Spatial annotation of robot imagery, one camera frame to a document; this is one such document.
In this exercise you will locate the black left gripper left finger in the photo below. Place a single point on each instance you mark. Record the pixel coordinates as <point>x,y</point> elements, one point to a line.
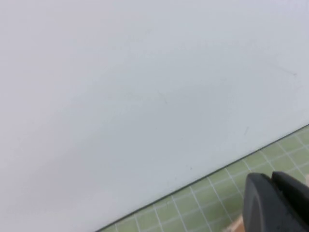
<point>263,207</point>

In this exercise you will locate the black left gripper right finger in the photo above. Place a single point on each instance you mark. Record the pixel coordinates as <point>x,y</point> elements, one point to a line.
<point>297,198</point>

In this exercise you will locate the green grid cutting mat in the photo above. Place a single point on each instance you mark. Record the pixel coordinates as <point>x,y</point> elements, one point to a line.
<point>205,205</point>

